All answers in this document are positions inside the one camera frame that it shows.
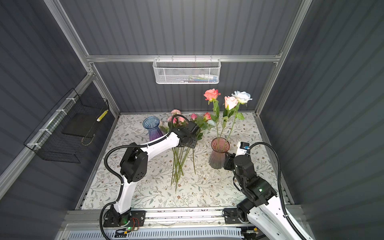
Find red pink rose stem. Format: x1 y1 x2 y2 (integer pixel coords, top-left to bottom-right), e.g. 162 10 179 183
179 112 213 181

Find pink glass vase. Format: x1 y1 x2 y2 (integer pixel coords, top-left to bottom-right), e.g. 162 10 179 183
209 138 230 170

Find white spray rose stem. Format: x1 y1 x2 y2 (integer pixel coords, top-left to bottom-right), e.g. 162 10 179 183
171 117 215 190

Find deep pink rose stem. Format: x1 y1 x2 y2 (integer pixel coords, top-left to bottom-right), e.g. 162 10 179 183
204 89 220 138

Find light pink rose stem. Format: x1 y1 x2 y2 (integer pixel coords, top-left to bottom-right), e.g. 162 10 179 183
219 96 240 139

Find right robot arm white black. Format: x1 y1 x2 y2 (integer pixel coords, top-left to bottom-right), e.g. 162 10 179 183
224 150 313 240

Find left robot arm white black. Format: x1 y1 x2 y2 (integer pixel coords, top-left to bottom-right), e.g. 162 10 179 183
104 121 201 227

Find blue purple glass vase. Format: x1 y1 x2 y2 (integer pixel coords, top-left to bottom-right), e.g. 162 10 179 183
143 117 163 141

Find single dark pink bud stem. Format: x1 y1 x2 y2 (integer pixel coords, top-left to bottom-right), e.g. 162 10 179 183
191 114 198 174

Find small pink spray roses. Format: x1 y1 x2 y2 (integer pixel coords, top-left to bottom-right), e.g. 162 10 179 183
160 110 188 188

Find floral patterned table mat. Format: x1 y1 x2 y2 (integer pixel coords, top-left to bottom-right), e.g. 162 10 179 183
80 112 277 210

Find tubes in white basket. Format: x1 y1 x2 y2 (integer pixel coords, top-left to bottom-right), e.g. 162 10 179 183
180 74 219 84

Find yellow tube in basket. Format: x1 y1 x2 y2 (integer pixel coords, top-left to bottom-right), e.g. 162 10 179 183
97 110 109 122

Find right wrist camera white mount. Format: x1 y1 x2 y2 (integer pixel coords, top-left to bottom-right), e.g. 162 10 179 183
236 142 250 157

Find white wire mesh basket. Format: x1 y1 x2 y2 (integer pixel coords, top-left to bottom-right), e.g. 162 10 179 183
153 59 222 85

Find black wire basket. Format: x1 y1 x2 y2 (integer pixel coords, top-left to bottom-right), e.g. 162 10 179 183
24 91 109 164

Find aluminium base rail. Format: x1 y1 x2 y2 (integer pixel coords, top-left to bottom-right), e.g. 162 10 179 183
55 205 301 240

